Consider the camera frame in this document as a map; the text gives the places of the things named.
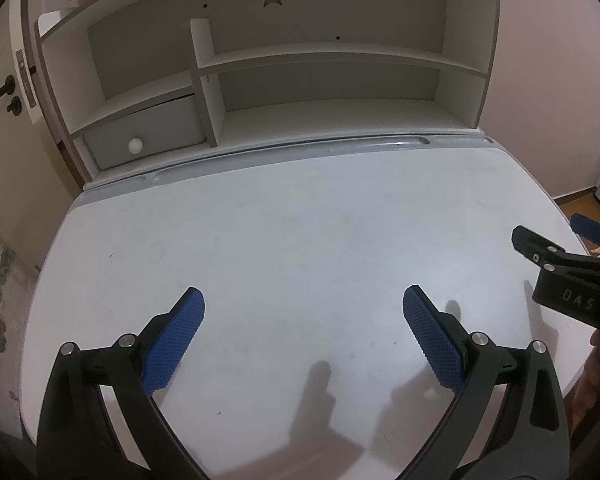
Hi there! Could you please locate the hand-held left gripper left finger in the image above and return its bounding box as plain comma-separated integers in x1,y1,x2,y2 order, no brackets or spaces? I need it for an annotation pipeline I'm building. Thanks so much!
36,286,206,480

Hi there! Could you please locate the metal door latch plate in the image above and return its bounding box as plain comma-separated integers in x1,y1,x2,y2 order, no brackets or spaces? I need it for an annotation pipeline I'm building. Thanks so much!
16,49,36,108

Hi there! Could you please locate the beige door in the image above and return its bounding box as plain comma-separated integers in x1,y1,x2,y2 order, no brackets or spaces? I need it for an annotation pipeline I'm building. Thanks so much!
0,0,88,271

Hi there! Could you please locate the grey drawer with white knob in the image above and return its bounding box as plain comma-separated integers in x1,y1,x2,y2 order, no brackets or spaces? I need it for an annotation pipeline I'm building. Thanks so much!
84,94,204,171

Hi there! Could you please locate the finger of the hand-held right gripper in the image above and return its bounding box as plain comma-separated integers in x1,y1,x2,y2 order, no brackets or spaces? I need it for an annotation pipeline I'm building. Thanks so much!
570,213,600,256
511,225,588,274

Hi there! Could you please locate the white desk shelf unit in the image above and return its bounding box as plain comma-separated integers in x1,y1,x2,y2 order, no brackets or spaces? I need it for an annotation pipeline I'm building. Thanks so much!
34,0,502,183

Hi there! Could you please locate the black door handle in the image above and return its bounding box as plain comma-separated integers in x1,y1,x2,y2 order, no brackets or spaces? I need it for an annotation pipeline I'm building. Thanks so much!
0,75,17,118

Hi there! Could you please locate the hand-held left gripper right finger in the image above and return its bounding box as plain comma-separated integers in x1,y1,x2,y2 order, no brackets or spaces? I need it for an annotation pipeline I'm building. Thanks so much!
402,285,570,480

